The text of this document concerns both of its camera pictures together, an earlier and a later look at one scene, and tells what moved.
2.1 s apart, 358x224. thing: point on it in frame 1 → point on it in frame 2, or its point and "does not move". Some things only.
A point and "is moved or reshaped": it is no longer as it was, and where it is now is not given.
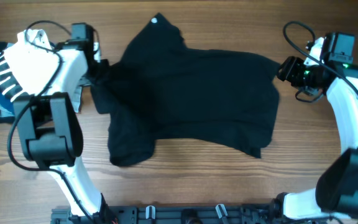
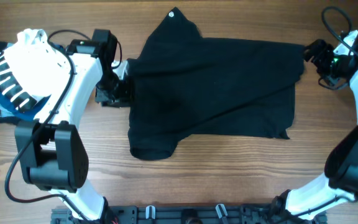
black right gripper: x=286 y=70 → x=316 y=52
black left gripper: x=105 y=65 → x=125 y=94
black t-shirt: x=163 y=89 is moved or reshaped
